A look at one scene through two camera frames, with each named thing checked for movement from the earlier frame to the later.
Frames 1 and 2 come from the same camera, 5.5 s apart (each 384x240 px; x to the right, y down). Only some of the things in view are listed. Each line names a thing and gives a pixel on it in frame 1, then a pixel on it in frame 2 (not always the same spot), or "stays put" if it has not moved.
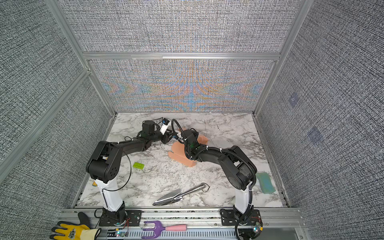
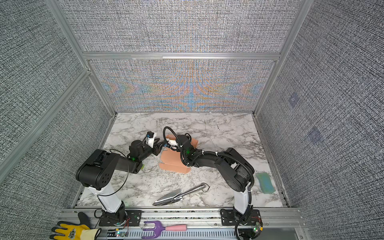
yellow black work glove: [69, 231] stays put
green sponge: [266, 184] stays put
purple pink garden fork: [159, 228] stays put
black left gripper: [166, 136] to [156, 150]
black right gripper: [196, 134] to [178, 136]
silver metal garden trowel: [177, 195] stays put
